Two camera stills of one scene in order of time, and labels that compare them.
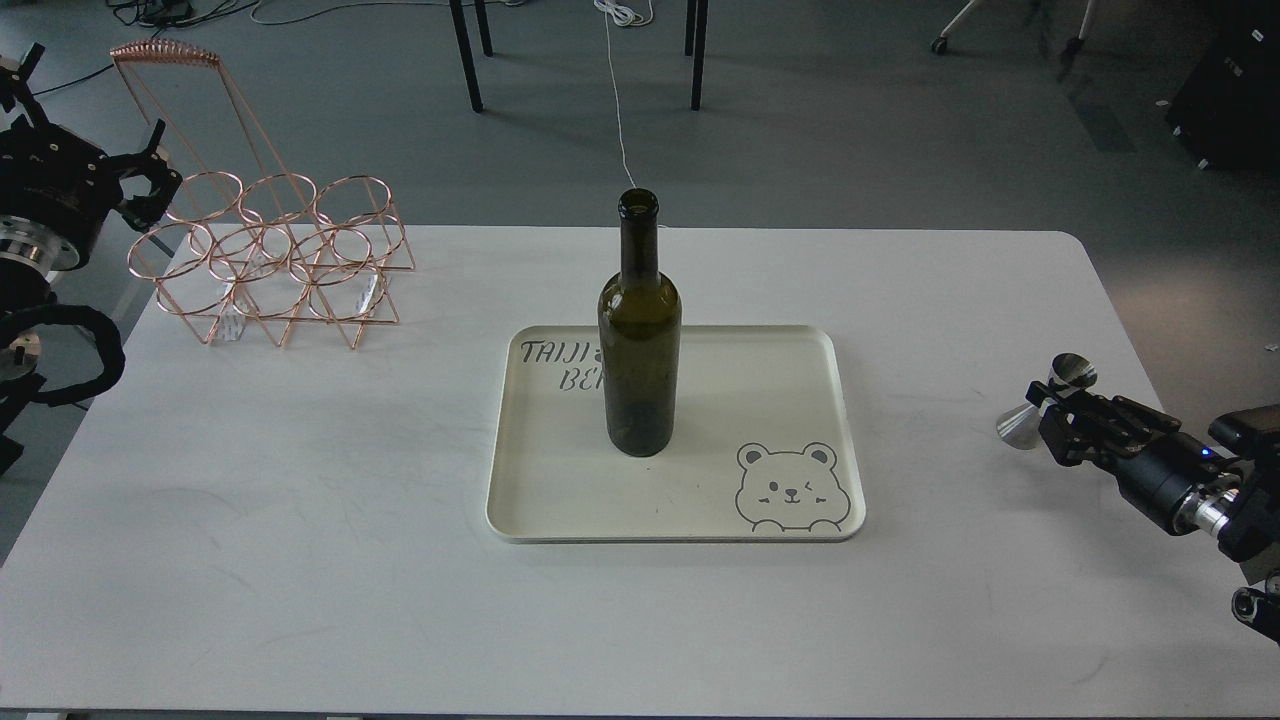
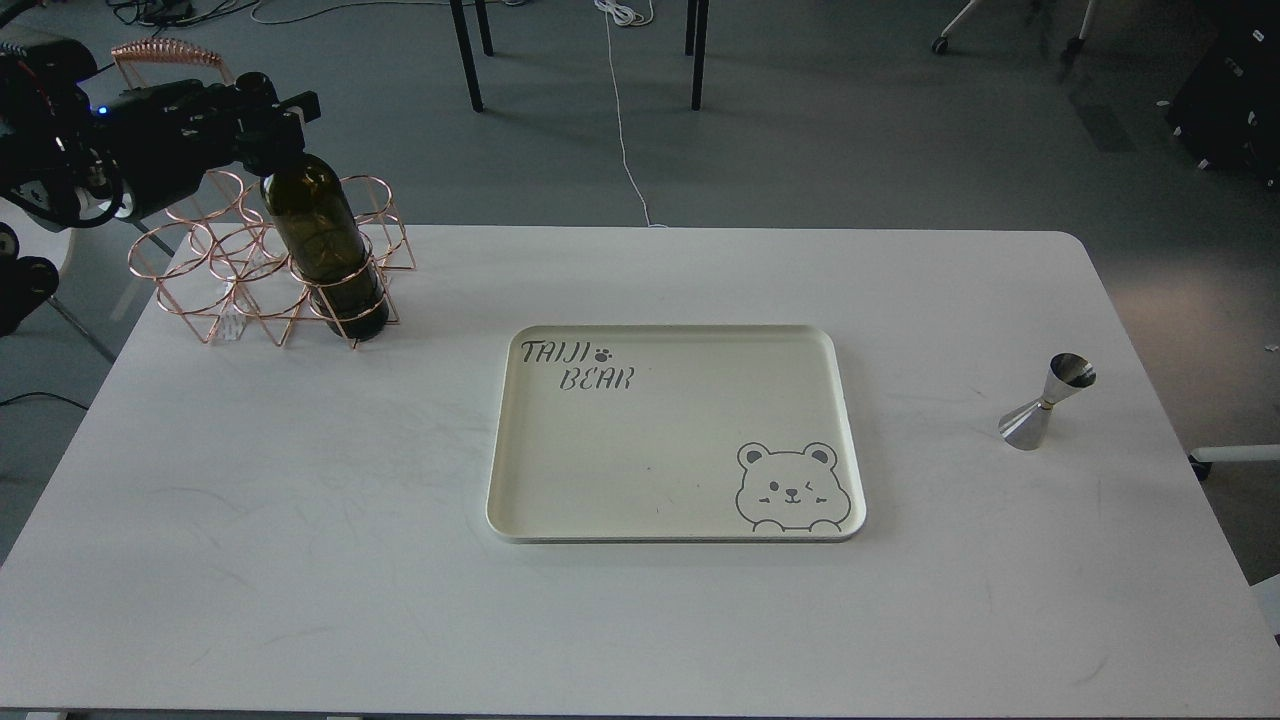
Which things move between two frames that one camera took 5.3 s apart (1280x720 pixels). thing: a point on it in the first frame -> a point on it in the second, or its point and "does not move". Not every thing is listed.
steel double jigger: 1019,426 does not move
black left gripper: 53,177 -> 153,142
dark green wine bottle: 640,329 -> 314,212
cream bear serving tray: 765,449 does not move
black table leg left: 457,14 does not move
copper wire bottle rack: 245,232 does not move
